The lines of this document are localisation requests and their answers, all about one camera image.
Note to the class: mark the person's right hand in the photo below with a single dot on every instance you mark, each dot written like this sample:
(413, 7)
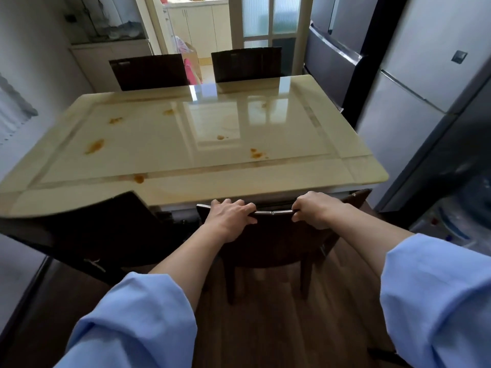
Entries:
(320, 210)

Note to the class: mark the person's left hand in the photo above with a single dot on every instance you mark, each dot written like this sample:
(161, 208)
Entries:
(226, 222)

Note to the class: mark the person's right thumb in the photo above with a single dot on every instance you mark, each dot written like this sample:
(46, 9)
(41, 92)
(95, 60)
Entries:
(296, 216)

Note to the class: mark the person's left thumb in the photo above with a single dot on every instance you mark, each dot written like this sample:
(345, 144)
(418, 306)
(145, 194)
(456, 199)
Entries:
(251, 220)

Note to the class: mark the person's left middle finger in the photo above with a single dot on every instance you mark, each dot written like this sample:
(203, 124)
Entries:
(239, 204)

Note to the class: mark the person's left little finger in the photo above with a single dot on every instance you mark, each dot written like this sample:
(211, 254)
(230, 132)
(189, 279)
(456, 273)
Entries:
(214, 204)

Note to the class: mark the person's right forearm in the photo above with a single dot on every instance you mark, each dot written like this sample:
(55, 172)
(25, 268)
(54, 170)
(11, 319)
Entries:
(368, 235)

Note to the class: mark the person's left forearm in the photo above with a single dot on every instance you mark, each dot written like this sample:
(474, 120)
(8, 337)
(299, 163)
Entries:
(188, 260)

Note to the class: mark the dark wooden dining chair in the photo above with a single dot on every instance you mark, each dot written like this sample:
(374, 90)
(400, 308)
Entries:
(88, 237)
(151, 72)
(247, 65)

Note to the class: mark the pink bag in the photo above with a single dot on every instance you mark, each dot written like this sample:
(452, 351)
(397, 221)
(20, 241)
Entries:
(187, 71)

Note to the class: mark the light blue left sleeve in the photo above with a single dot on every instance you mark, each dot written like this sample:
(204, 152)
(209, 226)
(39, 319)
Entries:
(134, 325)

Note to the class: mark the light blue sleeve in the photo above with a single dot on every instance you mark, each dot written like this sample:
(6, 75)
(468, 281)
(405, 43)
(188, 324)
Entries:
(134, 325)
(441, 298)

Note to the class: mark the brown cardboard box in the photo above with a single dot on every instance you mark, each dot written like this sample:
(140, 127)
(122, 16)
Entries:
(191, 53)

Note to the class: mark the clear blue water jug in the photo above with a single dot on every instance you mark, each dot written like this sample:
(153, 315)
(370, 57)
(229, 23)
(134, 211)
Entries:
(458, 218)

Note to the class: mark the light blue right sleeve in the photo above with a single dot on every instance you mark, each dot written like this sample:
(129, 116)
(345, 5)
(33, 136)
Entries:
(441, 298)

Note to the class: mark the dark grey refrigerator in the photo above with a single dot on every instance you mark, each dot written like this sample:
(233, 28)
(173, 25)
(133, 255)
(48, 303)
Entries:
(337, 53)

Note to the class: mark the silver refrigerator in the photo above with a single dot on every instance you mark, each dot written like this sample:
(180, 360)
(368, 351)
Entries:
(418, 91)

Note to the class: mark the white kitchen cabinets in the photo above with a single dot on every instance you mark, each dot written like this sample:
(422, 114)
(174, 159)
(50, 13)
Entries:
(199, 28)

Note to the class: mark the frosted glass sliding door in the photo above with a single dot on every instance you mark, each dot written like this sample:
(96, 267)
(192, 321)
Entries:
(270, 19)

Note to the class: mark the beige sideboard with glass cabinet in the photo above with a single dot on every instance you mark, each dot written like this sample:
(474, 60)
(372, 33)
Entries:
(103, 38)

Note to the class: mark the white scalloped curtain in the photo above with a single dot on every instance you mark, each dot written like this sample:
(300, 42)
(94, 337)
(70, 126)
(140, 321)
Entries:
(13, 111)

